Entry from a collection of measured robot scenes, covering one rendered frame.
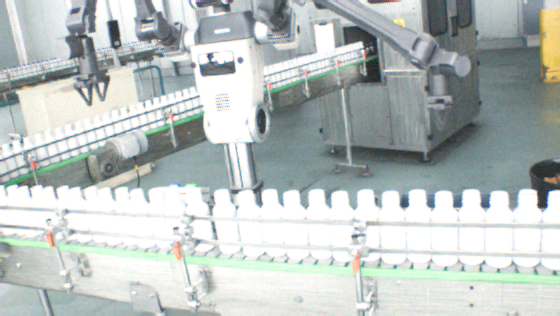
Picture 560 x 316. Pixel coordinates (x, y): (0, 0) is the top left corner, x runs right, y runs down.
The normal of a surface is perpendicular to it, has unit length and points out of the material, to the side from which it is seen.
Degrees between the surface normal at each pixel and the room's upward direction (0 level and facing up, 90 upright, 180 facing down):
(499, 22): 90
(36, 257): 90
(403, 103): 90
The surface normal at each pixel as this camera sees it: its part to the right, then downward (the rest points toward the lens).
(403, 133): -0.63, 0.30
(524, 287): -0.37, 0.31
